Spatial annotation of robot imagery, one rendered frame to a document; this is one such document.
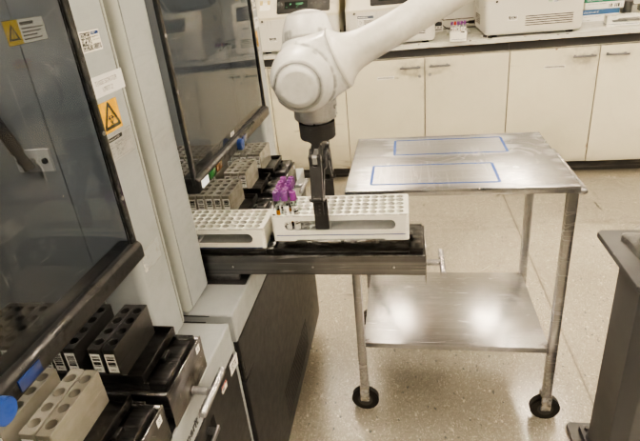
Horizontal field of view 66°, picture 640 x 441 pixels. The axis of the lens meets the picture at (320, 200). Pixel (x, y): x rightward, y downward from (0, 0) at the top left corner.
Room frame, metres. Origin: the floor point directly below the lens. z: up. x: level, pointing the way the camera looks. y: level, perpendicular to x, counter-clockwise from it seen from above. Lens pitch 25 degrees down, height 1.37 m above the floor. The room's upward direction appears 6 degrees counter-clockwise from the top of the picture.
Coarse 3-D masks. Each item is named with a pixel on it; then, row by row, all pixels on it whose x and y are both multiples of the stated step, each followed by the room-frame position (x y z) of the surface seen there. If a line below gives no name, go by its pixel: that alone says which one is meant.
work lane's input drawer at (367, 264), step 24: (312, 240) 1.01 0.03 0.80; (336, 240) 1.00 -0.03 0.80; (360, 240) 0.99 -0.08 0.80; (384, 240) 0.98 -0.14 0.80; (408, 240) 0.97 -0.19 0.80; (216, 264) 0.98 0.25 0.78; (240, 264) 0.97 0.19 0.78; (264, 264) 0.96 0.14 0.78; (288, 264) 0.95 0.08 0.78; (312, 264) 0.94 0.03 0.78; (336, 264) 0.93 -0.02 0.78; (360, 264) 0.92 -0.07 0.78; (384, 264) 0.91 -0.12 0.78; (408, 264) 0.90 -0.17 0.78; (432, 264) 0.95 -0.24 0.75
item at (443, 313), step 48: (384, 144) 1.59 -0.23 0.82; (432, 144) 1.54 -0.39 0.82; (480, 144) 1.49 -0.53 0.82; (528, 144) 1.45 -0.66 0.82; (384, 192) 1.21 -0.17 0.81; (432, 192) 1.19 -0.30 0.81; (480, 192) 1.16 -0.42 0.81; (528, 192) 1.14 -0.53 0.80; (576, 192) 1.12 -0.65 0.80; (528, 240) 1.53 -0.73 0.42; (384, 288) 1.53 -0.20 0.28; (432, 288) 1.50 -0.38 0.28; (480, 288) 1.47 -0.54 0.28; (384, 336) 1.27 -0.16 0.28; (432, 336) 1.24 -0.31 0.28; (480, 336) 1.22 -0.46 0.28; (528, 336) 1.20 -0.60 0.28
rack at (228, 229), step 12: (192, 216) 1.08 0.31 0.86; (204, 216) 1.08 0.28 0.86; (216, 216) 1.07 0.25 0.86; (228, 216) 1.05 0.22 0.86; (240, 216) 1.05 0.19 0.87; (252, 216) 1.04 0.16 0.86; (264, 216) 1.03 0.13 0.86; (204, 228) 1.01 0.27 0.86; (216, 228) 1.02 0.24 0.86; (228, 228) 1.00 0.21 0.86; (240, 228) 0.99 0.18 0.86; (252, 228) 0.98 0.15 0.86; (264, 228) 0.98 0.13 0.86; (204, 240) 1.06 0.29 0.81; (216, 240) 1.05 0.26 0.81; (228, 240) 1.04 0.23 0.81; (240, 240) 1.04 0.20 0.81; (252, 240) 0.98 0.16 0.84; (264, 240) 0.98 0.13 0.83
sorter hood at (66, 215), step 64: (0, 0) 0.61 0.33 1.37; (64, 0) 0.71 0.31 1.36; (0, 64) 0.58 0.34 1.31; (64, 64) 0.68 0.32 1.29; (0, 128) 0.55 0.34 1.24; (64, 128) 0.65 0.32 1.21; (0, 192) 0.52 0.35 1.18; (64, 192) 0.61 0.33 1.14; (0, 256) 0.49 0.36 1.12; (64, 256) 0.57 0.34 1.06; (128, 256) 0.68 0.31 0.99; (0, 320) 0.45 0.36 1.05; (64, 320) 0.53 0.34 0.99; (0, 384) 0.42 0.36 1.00
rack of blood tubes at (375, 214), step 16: (304, 208) 1.00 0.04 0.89; (336, 208) 0.98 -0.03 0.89; (352, 208) 0.97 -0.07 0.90; (368, 208) 0.97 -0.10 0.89; (384, 208) 0.96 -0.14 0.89; (400, 208) 0.96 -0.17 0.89; (272, 224) 0.97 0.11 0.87; (304, 224) 0.99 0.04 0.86; (336, 224) 1.01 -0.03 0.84; (352, 224) 1.00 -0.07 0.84; (368, 224) 0.99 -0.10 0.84; (384, 224) 0.99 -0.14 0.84; (400, 224) 0.92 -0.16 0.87; (288, 240) 0.97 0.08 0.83
